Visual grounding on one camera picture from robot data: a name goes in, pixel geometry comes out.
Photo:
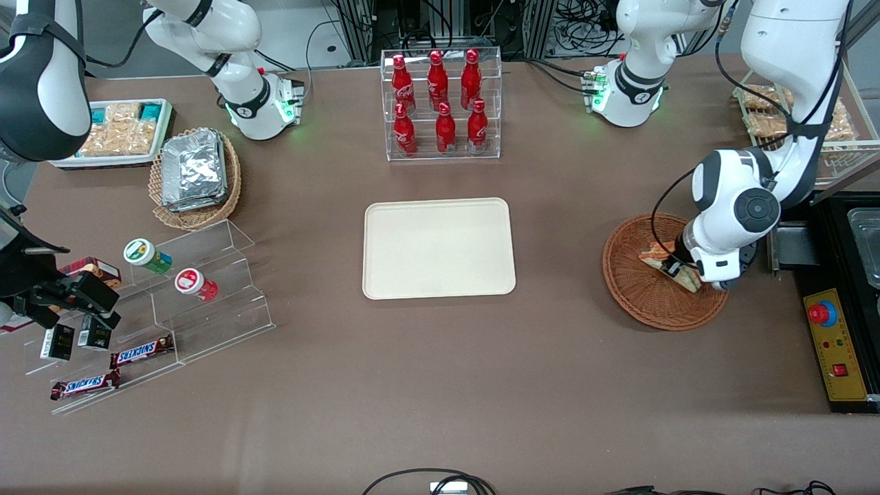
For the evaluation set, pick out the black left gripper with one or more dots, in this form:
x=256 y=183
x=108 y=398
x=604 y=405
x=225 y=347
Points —
x=682 y=248

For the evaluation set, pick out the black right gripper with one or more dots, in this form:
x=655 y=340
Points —
x=24 y=275

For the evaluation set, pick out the triangular sandwich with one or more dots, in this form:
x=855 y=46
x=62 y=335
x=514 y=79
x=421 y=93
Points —
x=650 y=257

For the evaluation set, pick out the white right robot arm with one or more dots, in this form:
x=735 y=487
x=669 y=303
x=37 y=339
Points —
x=240 y=103

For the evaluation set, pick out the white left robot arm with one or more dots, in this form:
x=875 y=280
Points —
x=735 y=199

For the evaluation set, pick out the brown round wicker basket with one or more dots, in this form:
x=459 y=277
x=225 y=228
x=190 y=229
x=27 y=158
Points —
x=639 y=295

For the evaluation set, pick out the white rectangular snack tray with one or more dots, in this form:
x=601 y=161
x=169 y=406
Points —
x=69 y=162

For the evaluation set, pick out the light tan wicker basket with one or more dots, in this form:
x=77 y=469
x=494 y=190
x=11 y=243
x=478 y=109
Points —
x=199 y=218

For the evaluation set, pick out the cream plastic tray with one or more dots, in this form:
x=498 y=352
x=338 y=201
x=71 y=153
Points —
x=440 y=247

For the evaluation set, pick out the small black box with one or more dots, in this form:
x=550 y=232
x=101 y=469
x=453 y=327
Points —
x=94 y=335
x=57 y=342

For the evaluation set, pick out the red brown carton box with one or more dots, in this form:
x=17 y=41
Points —
x=100 y=268

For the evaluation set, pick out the snickers chocolate bar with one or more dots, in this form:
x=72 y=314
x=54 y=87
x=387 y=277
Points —
x=141 y=352
x=86 y=385

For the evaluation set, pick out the green lid snack can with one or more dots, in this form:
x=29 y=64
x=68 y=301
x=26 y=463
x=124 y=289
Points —
x=146 y=254

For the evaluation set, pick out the red lid snack can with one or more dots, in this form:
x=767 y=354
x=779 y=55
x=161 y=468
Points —
x=194 y=283

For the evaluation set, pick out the clear acrylic stepped stand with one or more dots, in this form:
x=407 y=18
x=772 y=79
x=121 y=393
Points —
x=220 y=289

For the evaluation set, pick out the black control box yellow panel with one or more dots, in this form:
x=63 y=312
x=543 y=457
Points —
x=825 y=275

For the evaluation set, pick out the red emergency stop button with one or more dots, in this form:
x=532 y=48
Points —
x=820 y=314

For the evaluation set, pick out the clear bag of beige snacks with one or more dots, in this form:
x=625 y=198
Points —
x=842 y=120
x=766 y=125
x=760 y=97

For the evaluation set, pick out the beige snack packets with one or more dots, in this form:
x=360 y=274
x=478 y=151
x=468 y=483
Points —
x=120 y=134

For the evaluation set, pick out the silver foil packet stack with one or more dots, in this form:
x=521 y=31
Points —
x=192 y=168

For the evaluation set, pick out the steel container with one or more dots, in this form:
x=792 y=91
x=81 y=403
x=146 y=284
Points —
x=867 y=240

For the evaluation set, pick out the teal snack packet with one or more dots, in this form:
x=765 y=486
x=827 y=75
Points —
x=150 y=111
x=98 y=115

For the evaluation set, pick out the red cola bottle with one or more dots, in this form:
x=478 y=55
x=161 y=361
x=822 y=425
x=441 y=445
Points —
x=437 y=82
x=471 y=79
x=404 y=134
x=445 y=130
x=477 y=129
x=401 y=86

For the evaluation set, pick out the clear acrylic bottle rack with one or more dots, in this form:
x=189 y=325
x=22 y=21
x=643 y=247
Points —
x=495 y=103

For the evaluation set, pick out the small white device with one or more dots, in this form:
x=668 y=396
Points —
x=448 y=488

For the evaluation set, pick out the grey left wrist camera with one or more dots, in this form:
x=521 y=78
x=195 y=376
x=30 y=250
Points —
x=725 y=280

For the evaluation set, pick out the grey metal bracket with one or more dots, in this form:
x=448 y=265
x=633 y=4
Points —
x=790 y=251

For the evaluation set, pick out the aluminium frame structure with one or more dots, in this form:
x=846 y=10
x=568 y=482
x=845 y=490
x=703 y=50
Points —
x=361 y=27

